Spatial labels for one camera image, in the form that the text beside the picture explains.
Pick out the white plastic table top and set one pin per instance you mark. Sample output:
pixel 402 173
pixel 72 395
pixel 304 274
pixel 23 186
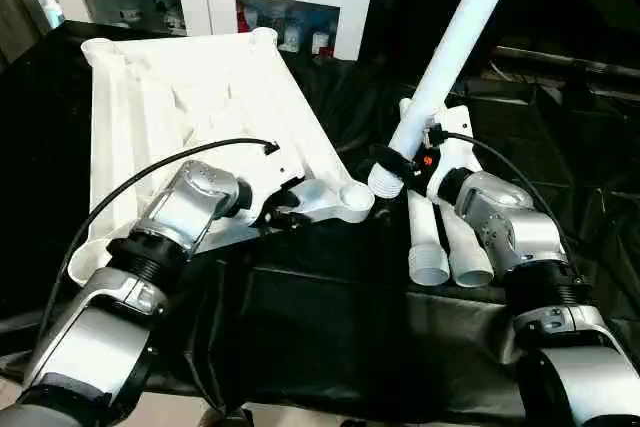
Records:
pixel 200 97

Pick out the white plastic table leg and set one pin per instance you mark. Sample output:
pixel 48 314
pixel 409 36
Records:
pixel 470 267
pixel 460 37
pixel 427 257

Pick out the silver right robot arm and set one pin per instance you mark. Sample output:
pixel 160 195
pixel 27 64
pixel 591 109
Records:
pixel 525 237

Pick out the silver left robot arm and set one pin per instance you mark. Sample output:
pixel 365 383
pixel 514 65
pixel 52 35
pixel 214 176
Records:
pixel 200 187

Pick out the small white blue box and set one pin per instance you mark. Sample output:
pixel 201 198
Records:
pixel 292 38

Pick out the dark metal rod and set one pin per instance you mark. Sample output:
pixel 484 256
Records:
pixel 565 63

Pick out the grey curtain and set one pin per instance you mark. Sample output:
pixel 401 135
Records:
pixel 17 7

